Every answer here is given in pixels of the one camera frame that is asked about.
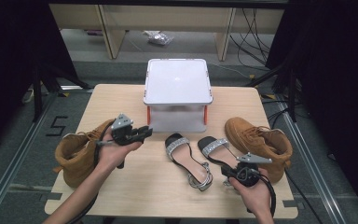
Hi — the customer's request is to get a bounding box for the black sandal silver strap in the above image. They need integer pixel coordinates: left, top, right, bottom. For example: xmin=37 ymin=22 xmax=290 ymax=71
xmin=197 ymin=135 xmax=246 ymax=188
xmin=164 ymin=133 xmax=213 ymax=192

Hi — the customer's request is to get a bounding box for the black metal stand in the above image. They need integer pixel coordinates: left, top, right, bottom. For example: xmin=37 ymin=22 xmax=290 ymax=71
xmin=245 ymin=60 xmax=300 ymax=123
xmin=32 ymin=60 xmax=91 ymax=123

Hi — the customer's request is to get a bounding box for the person's right hand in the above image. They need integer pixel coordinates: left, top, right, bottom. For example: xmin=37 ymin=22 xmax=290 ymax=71
xmin=228 ymin=169 xmax=273 ymax=216

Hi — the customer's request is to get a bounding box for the aluminium floor rail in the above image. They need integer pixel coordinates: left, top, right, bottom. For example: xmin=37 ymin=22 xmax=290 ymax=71
xmin=0 ymin=90 xmax=60 ymax=224
xmin=274 ymin=99 xmax=347 ymax=224

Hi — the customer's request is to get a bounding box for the tan suede boot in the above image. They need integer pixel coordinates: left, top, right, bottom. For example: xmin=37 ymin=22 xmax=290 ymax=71
xmin=53 ymin=119 xmax=116 ymax=189
xmin=224 ymin=116 xmax=294 ymax=185

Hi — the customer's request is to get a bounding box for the dark curtain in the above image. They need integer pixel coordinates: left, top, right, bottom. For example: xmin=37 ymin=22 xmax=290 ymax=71
xmin=0 ymin=0 xmax=77 ymax=157
xmin=265 ymin=0 xmax=358 ymax=216

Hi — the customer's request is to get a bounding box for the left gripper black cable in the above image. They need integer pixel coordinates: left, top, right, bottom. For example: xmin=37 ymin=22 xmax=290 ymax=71
xmin=64 ymin=119 xmax=117 ymax=224

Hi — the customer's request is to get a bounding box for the bundle of black floor cables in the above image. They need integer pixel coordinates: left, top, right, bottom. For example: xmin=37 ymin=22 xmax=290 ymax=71
xmin=228 ymin=7 xmax=275 ymax=67

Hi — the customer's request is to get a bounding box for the person's left hand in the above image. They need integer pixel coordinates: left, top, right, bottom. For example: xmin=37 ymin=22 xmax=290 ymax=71
xmin=97 ymin=141 xmax=144 ymax=171

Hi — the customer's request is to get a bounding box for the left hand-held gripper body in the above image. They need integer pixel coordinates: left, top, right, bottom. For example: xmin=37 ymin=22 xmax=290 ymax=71
xmin=111 ymin=113 xmax=144 ymax=147

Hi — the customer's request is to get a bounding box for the light wooden desk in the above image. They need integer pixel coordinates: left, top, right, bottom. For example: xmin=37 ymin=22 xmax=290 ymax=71
xmin=48 ymin=3 xmax=285 ymax=62

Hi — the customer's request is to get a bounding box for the clear plastic bag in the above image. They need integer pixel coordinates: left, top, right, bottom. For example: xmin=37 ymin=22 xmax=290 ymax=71
xmin=143 ymin=30 xmax=174 ymax=47

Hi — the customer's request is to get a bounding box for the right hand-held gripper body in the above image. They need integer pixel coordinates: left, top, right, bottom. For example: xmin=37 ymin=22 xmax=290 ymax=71
xmin=229 ymin=152 xmax=273 ymax=188

